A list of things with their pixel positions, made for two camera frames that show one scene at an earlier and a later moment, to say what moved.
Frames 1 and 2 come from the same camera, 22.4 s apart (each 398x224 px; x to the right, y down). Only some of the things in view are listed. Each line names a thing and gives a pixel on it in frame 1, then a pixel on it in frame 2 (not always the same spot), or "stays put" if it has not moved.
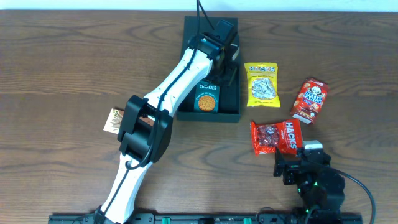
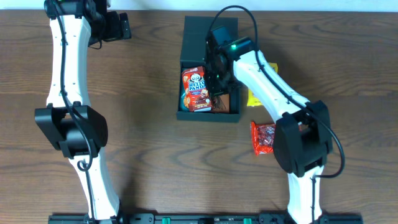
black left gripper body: [224, 68] to [112, 32]
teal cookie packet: [206, 99] to [183, 107]
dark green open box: [229, 93] stays put
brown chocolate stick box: [115, 118] to [221, 103]
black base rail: [299, 218] stays put
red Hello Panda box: [310, 101] to [196, 89]
